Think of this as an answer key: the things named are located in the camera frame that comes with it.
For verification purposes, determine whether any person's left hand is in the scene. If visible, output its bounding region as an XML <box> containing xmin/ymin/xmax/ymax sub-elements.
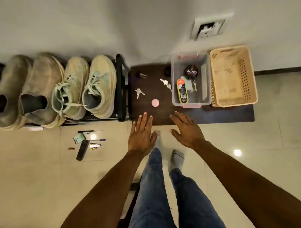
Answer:
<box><xmin>128</xmin><ymin>112</ymin><xmax>158</xmax><ymax>157</ymax></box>

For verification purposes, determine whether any person's right hand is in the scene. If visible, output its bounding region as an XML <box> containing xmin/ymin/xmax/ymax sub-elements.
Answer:
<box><xmin>169</xmin><ymin>111</ymin><xmax>206</xmax><ymax>150</ymax></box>

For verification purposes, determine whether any black orange shoe brush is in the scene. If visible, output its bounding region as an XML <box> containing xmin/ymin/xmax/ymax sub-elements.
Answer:
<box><xmin>176</xmin><ymin>78</ymin><xmax>189</xmax><ymax>104</ymax></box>

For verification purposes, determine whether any clear plastic storage box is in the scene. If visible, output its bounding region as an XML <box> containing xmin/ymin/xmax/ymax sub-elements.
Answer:
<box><xmin>171</xmin><ymin>52</ymin><xmax>213</xmax><ymax>108</ymax></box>

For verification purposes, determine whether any pale green lace-up shoe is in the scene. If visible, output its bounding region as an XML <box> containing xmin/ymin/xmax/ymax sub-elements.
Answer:
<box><xmin>82</xmin><ymin>55</ymin><xmax>117</xmax><ymax>119</ymax></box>
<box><xmin>52</xmin><ymin>57</ymin><xmax>90</xmax><ymax>120</ymax></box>

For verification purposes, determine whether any beige plastic basket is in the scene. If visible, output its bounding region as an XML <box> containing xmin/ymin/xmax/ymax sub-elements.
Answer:
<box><xmin>209</xmin><ymin>45</ymin><xmax>259</xmax><ymax>108</ymax></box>

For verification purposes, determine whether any worn tan slip-on shoe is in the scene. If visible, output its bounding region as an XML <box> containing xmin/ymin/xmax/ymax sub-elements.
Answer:
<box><xmin>18</xmin><ymin>53</ymin><xmax>66</xmax><ymax>128</ymax></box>
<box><xmin>0</xmin><ymin>55</ymin><xmax>34</xmax><ymax>131</ymax></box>

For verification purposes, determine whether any person's right forearm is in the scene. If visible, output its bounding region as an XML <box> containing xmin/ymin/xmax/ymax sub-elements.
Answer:
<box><xmin>193</xmin><ymin>139</ymin><xmax>301</xmax><ymax>228</ymax></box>

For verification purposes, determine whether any person's left forearm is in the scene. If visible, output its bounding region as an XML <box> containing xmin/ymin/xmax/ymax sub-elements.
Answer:
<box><xmin>61</xmin><ymin>149</ymin><xmax>156</xmax><ymax>228</ymax></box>

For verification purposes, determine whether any dark brown wooden cabinet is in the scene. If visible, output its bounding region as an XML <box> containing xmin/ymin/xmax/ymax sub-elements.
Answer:
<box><xmin>129</xmin><ymin>62</ymin><xmax>255</xmax><ymax>126</ymax></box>

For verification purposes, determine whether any person's left leg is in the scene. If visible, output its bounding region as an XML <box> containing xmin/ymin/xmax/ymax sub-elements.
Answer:
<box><xmin>129</xmin><ymin>132</ymin><xmax>178</xmax><ymax>228</ymax></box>

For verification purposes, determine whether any person's leg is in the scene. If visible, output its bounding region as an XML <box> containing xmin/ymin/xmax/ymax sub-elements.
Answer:
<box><xmin>129</xmin><ymin>132</ymin><xmax>178</xmax><ymax>228</ymax></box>
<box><xmin>169</xmin><ymin>149</ymin><xmax>226</xmax><ymax>228</ymax></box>

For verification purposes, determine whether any person's right leg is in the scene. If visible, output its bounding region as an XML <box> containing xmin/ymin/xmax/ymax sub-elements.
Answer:
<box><xmin>169</xmin><ymin>149</ymin><xmax>226</xmax><ymax>228</ymax></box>

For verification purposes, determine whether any black metal shoe rack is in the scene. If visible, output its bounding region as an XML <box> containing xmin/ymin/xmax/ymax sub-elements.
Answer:
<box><xmin>0</xmin><ymin>53</ymin><xmax>130</xmax><ymax>127</ymax></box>

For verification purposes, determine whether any black remote control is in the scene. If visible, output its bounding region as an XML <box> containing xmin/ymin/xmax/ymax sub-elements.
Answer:
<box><xmin>76</xmin><ymin>139</ymin><xmax>90</xmax><ymax>161</ymax></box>

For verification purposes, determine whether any black round polish tin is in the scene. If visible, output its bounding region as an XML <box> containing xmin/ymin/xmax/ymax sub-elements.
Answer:
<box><xmin>183</xmin><ymin>65</ymin><xmax>199</xmax><ymax>80</ymax></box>

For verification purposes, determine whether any green paper packet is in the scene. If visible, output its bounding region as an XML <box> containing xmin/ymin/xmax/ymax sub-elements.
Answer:
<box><xmin>73</xmin><ymin>133</ymin><xmax>87</xmax><ymax>144</ymax></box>

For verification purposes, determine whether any white wall socket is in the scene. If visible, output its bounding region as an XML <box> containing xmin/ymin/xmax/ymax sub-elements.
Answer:
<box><xmin>190</xmin><ymin>14</ymin><xmax>233</xmax><ymax>40</ymax></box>

